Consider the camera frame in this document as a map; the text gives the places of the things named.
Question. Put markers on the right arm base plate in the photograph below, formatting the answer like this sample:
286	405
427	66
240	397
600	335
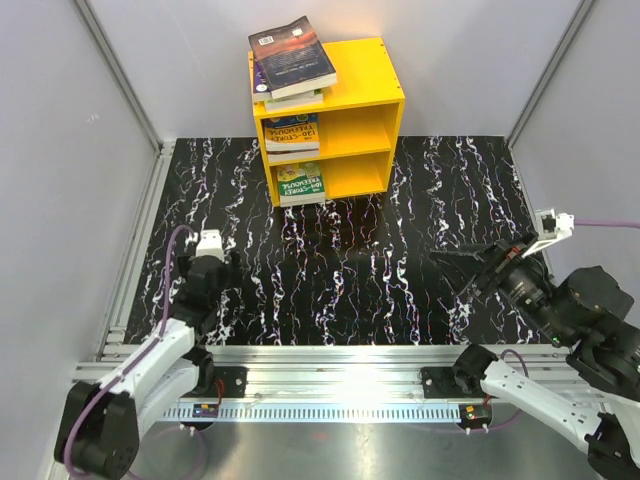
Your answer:
470	407

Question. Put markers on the green treehouse book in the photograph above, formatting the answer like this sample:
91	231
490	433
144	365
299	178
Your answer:
301	179

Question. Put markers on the dark Tale of Two Cities book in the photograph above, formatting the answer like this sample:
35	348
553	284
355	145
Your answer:
292	59

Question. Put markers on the white slotted cable duct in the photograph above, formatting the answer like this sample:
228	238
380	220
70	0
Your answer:
313	413

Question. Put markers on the yellow wooden shelf cabinet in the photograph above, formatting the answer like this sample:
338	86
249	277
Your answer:
359	119

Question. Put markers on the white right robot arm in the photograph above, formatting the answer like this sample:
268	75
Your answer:
608	365

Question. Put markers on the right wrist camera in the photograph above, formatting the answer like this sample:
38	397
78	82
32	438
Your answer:
551	228

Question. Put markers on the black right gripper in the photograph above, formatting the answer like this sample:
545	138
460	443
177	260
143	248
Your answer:
502	257

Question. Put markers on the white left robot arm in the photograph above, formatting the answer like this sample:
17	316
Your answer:
104	422

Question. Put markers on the purple 52-storey treehouse book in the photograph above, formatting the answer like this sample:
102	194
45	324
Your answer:
261	91

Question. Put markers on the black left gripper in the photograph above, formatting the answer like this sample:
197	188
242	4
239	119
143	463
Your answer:
231	276

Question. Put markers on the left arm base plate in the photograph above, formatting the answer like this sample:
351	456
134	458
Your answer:
225	387

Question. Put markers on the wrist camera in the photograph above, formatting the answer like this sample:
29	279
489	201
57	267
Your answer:
551	228
210	244

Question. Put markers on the lime 65-storey treehouse book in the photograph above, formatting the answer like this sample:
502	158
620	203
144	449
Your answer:
295	101

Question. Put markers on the yellow 130-storey treehouse book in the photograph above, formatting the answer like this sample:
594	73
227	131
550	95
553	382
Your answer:
292	133

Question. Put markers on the dark blue treehouse book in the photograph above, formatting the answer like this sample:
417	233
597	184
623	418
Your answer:
300	201

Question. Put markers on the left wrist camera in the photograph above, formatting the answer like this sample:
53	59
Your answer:
210	244

